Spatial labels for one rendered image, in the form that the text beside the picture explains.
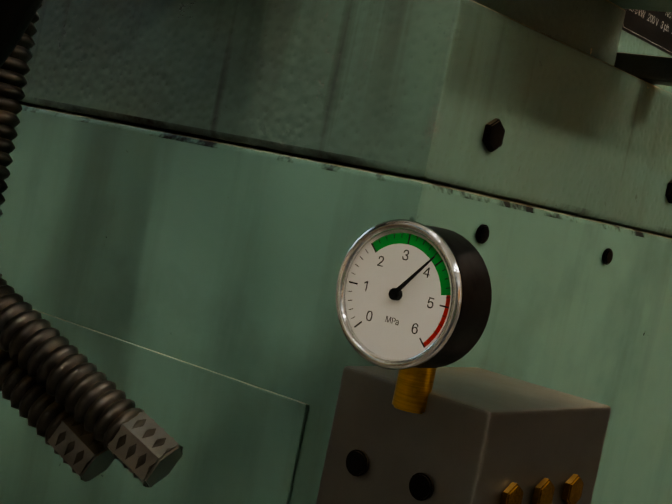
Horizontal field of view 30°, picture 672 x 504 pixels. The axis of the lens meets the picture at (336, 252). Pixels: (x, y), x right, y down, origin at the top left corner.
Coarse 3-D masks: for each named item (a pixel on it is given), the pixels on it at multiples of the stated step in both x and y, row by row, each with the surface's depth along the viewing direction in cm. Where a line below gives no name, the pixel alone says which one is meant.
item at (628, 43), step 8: (624, 32) 97; (624, 40) 97; (632, 40) 98; (640, 40) 99; (624, 48) 97; (632, 48) 98; (640, 48) 99; (648, 48) 100; (656, 48) 102; (664, 56) 103; (664, 88) 104
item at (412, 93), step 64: (64, 0) 76; (128, 0) 73; (192, 0) 70; (256, 0) 67; (320, 0) 64; (384, 0) 62; (448, 0) 60; (64, 64) 76; (128, 64) 72; (192, 64) 69; (256, 64) 66; (320, 64) 64; (384, 64) 61; (448, 64) 59; (512, 64) 64; (576, 64) 69; (192, 128) 69; (256, 128) 66; (320, 128) 64; (384, 128) 61; (448, 128) 60; (512, 128) 65; (576, 128) 70; (640, 128) 77; (512, 192) 66; (576, 192) 72; (640, 192) 78
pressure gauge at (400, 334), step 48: (384, 240) 53; (432, 240) 51; (336, 288) 54; (384, 288) 53; (432, 288) 51; (480, 288) 52; (384, 336) 53; (432, 336) 51; (480, 336) 53; (432, 384) 54
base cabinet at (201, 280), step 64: (64, 128) 75; (128, 128) 72; (64, 192) 75; (128, 192) 72; (192, 192) 68; (256, 192) 66; (320, 192) 63; (384, 192) 61; (448, 192) 61; (0, 256) 78; (64, 256) 74; (128, 256) 71; (192, 256) 68; (256, 256) 65; (320, 256) 63; (512, 256) 67; (576, 256) 73; (640, 256) 80; (64, 320) 74; (128, 320) 71; (192, 320) 68; (256, 320) 65; (320, 320) 63; (512, 320) 69; (576, 320) 75; (640, 320) 82; (128, 384) 70; (192, 384) 67; (256, 384) 65; (320, 384) 62; (576, 384) 77; (640, 384) 84; (0, 448) 76; (192, 448) 67; (256, 448) 64; (320, 448) 62; (640, 448) 86
